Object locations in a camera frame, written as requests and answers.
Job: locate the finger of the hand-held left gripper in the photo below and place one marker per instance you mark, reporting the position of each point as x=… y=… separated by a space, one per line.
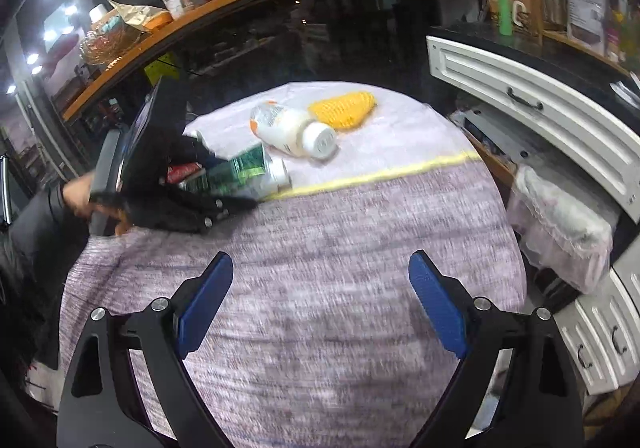
x=200 y=210
x=195 y=151

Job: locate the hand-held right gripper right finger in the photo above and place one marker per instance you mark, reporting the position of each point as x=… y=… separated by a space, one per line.
x=440 y=308

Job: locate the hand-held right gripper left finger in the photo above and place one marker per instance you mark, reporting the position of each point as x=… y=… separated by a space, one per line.
x=205 y=308

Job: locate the person's left forearm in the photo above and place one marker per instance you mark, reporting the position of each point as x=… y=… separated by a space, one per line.
x=40 y=268

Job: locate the person's left hand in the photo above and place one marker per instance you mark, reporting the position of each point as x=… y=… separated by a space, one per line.
x=80 y=198

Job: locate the yellow label sticker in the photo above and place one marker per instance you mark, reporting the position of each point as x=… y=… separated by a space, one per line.
x=162 y=68

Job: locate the white plastic bottle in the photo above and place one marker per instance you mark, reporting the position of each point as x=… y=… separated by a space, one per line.
x=292 y=128

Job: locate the purple knitted tablecloth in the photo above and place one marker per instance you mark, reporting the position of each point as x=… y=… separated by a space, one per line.
x=310 y=308

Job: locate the woven snack basket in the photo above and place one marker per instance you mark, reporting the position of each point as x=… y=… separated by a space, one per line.
x=102 y=43

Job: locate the brown paper bag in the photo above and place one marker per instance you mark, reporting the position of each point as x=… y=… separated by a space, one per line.
x=135 y=16

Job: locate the white lace cloth cover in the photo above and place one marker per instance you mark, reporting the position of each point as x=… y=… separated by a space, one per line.
x=560 y=223

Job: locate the yellow knitted corn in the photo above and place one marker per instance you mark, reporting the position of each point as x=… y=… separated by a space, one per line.
x=342 y=108

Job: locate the grey flat device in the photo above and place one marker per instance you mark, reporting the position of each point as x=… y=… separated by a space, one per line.
x=490 y=133

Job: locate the white wide desk drawer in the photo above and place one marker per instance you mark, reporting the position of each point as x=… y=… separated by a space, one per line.
x=540 y=93

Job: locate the wooden shelf rack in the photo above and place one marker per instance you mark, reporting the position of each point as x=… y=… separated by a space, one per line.
x=590 y=38

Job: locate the green plastic bottle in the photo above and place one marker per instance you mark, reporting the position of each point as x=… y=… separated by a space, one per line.
x=503 y=3

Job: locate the printed paper sign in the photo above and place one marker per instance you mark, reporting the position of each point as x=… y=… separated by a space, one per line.
x=585 y=8

